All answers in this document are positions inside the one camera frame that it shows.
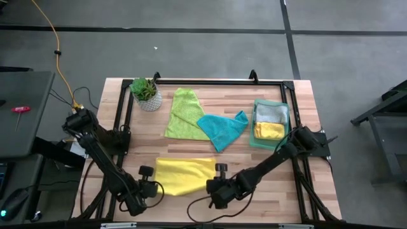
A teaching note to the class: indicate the black computer mouse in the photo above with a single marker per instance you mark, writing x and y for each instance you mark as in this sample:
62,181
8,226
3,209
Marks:
14,203

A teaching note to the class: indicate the white paper sheet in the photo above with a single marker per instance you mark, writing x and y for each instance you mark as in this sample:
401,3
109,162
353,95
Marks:
76,149

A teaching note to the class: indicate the dark grey side desk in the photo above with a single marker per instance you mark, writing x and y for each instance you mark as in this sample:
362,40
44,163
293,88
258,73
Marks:
38,95

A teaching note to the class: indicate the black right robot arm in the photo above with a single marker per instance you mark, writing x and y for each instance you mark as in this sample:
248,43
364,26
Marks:
273,162

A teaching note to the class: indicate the silver metal bracket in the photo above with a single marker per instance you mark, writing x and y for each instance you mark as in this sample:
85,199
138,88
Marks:
117,226
295,226

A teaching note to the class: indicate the green succulent plant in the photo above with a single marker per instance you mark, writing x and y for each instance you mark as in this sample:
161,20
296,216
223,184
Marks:
143,89

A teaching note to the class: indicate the white triangle-patterned plant pot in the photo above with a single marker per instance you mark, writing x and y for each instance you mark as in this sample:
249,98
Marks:
152,104

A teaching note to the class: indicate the grey waffle weave towel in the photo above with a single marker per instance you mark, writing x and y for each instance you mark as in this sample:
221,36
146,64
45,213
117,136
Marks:
271,114

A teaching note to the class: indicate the black aluminium table frame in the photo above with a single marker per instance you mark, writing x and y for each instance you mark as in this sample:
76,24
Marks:
222,82

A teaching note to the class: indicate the teal microfiber towel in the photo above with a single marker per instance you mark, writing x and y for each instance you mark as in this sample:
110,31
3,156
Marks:
222,130

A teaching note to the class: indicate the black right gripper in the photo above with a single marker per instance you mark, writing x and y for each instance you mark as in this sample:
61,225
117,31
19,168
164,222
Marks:
222,192

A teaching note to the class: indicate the translucent teal plastic bin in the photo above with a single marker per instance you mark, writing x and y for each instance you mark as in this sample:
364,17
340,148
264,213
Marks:
268,144

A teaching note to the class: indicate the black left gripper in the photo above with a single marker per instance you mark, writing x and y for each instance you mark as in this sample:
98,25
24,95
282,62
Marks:
143,194

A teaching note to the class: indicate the green microfiber towel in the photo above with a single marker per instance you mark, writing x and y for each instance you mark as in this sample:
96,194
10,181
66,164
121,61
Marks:
184,114

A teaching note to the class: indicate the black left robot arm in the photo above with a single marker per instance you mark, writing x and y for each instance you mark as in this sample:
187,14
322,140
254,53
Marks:
101,159

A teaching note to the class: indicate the yellow microfiber towel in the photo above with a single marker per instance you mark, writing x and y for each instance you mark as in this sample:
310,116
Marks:
184,176
269,131

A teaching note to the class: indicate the black metal cart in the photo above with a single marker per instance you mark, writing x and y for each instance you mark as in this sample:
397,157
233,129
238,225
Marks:
397,90

